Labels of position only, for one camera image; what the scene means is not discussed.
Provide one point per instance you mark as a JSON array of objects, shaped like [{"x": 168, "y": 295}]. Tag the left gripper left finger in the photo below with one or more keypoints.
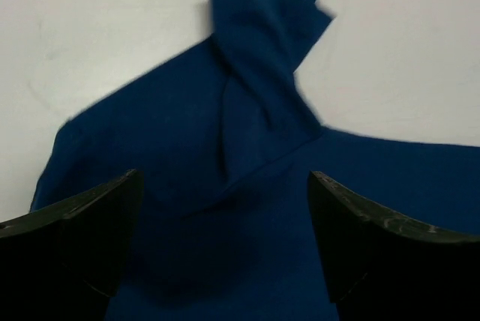
[{"x": 66, "y": 261}]

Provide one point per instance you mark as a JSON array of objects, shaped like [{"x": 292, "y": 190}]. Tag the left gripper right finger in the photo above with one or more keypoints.
[{"x": 379, "y": 264}]

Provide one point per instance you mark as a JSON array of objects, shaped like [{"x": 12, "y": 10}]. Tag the blue t shirt with print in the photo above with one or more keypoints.
[{"x": 225, "y": 143}]

